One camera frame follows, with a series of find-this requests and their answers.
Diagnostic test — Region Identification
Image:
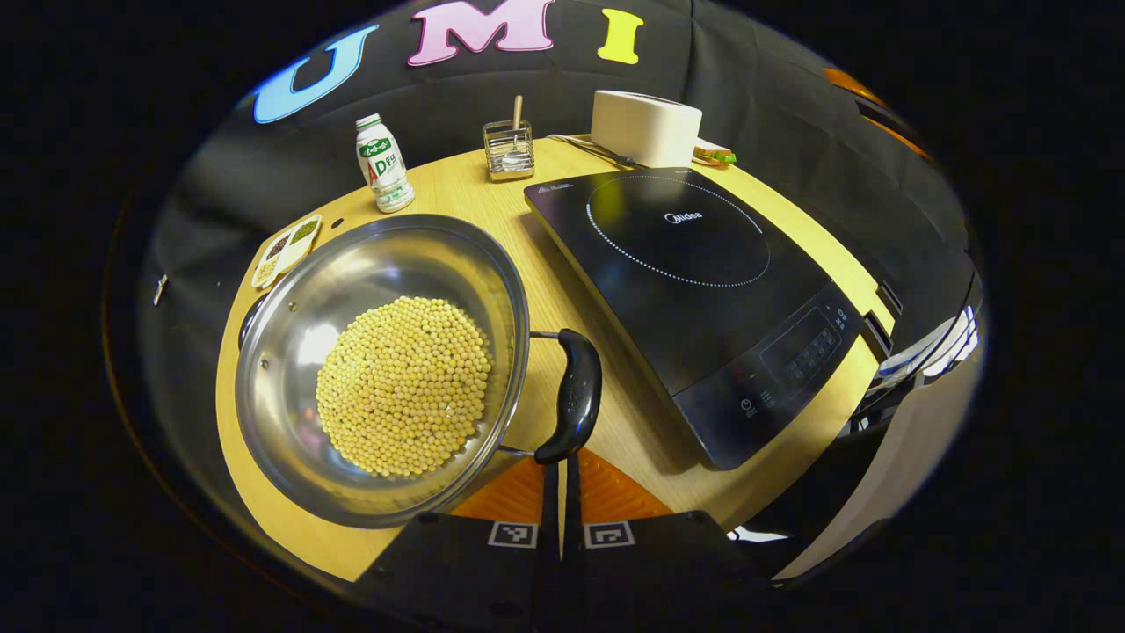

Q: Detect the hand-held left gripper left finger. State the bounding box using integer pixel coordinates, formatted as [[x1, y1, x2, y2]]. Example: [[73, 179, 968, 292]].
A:
[[356, 453, 562, 633]]

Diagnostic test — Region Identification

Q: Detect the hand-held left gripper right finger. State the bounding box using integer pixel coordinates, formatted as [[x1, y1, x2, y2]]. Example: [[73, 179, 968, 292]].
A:
[[562, 448, 774, 633]]

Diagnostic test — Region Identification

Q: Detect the black induction cooktop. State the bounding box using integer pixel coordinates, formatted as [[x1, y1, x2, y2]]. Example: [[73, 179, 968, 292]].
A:
[[524, 167, 867, 471]]

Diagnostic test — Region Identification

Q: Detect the stainless steel pot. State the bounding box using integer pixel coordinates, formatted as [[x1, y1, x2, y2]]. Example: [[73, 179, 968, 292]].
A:
[[233, 214, 605, 530]]

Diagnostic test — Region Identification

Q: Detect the black backdrop cloth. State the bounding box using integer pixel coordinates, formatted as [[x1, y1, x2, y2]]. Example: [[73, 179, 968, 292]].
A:
[[105, 0, 976, 493]]

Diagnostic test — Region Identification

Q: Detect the pile of soybeans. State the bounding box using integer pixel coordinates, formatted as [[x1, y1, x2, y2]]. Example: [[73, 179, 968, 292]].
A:
[[315, 295, 493, 478]]

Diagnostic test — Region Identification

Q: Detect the white toaster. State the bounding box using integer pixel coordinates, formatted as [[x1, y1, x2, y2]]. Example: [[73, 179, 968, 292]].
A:
[[590, 89, 704, 170]]

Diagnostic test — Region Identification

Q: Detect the white divided bean dish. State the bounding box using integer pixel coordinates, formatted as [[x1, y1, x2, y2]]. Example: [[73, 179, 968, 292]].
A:
[[250, 214, 323, 291]]

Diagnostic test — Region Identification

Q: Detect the white drink bottle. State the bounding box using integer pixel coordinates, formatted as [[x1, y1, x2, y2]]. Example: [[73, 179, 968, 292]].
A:
[[355, 113, 416, 215]]

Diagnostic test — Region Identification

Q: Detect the metal wire holder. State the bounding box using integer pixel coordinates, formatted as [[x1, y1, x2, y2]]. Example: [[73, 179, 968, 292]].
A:
[[482, 120, 536, 183]]

